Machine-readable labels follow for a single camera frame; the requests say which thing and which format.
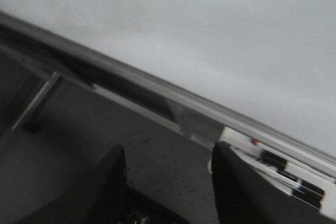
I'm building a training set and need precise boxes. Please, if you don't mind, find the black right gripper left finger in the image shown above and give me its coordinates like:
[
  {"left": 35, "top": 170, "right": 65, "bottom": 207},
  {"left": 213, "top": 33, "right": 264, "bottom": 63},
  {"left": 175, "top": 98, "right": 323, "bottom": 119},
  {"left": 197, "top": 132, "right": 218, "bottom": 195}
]
[{"left": 16, "top": 145, "right": 127, "bottom": 223}]

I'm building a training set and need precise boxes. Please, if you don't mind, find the dark cabinet with shelf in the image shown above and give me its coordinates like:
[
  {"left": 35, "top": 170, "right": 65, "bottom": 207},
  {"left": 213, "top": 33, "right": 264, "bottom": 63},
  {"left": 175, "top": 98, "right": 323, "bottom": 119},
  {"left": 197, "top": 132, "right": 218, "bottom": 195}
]
[{"left": 1, "top": 43, "right": 92, "bottom": 134}]

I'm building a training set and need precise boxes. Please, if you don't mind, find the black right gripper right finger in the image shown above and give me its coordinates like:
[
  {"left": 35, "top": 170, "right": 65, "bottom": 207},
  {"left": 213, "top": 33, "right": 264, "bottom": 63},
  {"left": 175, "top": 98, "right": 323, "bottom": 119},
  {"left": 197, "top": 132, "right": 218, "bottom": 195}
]
[{"left": 212, "top": 142, "right": 334, "bottom": 223}]

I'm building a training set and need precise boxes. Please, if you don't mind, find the red capped marker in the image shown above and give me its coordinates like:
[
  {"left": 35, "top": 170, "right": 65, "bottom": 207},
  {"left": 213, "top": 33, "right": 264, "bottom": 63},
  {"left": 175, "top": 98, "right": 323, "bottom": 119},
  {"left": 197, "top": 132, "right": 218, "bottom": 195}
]
[{"left": 250, "top": 138, "right": 284, "bottom": 158}]

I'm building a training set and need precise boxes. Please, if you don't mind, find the white whiteboard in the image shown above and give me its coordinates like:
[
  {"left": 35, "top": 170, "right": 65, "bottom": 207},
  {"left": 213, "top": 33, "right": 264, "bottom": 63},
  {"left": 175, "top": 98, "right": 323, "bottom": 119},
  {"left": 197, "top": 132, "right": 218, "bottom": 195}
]
[{"left": 1, "top": 0, "right": 335, "bottom": 175}]

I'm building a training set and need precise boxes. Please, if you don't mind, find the white marker tray box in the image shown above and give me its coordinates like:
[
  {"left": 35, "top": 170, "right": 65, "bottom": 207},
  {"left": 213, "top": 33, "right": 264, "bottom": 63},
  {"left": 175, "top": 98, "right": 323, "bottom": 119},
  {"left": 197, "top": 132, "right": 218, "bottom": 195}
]
[{"left": 219, "top": 127, "right": 335, "bottom": 220}]

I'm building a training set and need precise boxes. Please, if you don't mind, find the black capped marker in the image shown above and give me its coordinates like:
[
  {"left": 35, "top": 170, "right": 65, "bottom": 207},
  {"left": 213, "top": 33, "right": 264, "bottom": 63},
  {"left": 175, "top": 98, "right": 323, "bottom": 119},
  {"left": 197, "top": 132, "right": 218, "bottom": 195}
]
[{"left": 258, "top": 151, "right": 325, "bottom": 210}]

